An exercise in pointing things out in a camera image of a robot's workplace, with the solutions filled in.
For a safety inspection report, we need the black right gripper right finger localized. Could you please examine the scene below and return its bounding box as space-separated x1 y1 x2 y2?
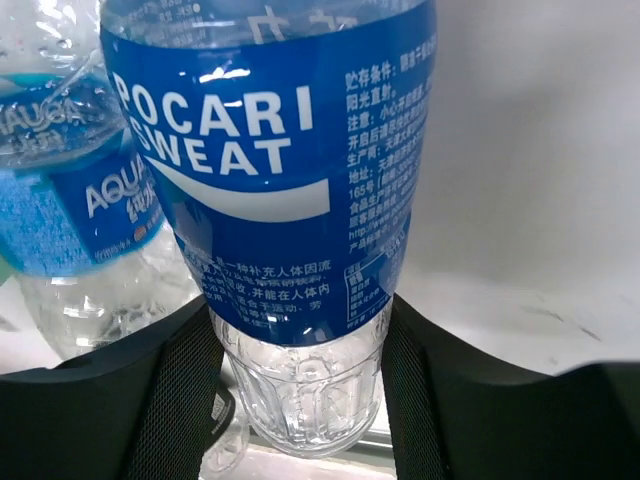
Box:
382 297 639 479

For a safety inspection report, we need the Pocari Sweat blue bottle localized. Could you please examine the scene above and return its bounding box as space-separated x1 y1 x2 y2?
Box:
100 1 437 450

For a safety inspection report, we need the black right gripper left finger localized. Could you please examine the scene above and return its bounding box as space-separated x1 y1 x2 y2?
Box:
1 297 235 479

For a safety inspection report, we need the Aquarius blue label bottle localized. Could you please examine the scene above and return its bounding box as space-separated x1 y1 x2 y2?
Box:
1 1 199 359

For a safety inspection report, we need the aluminium table edge rail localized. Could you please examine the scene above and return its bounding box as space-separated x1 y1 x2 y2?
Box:
219 430 397 480

